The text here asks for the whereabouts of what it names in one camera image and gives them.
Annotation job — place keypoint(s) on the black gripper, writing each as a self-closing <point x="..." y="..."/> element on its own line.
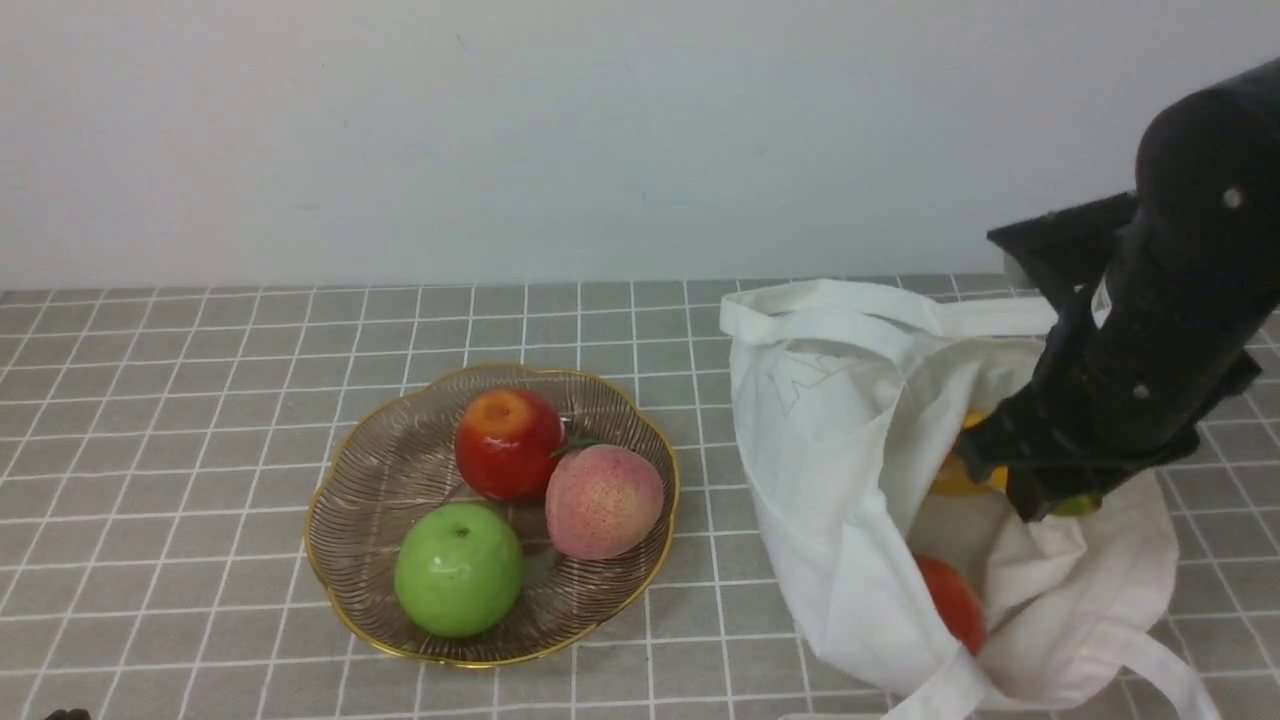
<point x="1151" y="325"/>

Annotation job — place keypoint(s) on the white cloth tote bag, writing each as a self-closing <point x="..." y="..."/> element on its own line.
<point x="846" y="398"/>

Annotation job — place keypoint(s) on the yellow banana with green tip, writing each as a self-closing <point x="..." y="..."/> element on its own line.
<point x="1078" y="506"/>

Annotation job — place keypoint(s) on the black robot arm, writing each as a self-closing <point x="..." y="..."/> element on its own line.
<point x="1219" y="148"/>

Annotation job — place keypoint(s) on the yellow banana in bag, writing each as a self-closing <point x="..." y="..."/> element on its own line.
<point x="953" y="480"/>

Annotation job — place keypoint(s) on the gold rimmed glass fruit bowl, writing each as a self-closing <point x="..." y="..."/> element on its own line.
<point x="397" y="465"/>

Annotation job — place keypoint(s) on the red orange mango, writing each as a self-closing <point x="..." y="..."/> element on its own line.
<point x="956" y="603"/>

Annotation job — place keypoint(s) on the pink peach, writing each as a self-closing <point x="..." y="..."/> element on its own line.
<point x="602" y="500"/>

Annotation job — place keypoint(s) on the red apple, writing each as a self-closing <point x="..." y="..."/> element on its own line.
<point x="506" y="445"/>

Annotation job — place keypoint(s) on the green apple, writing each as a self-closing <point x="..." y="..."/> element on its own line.
<point x="459" y="570"/>

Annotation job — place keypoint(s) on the grey checkered tablecloth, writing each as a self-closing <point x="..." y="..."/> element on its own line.
<point x="159" y="449"/>

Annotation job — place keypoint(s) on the dark object at bottom edge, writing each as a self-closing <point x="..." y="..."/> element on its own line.
<point x="69" y="714"/>

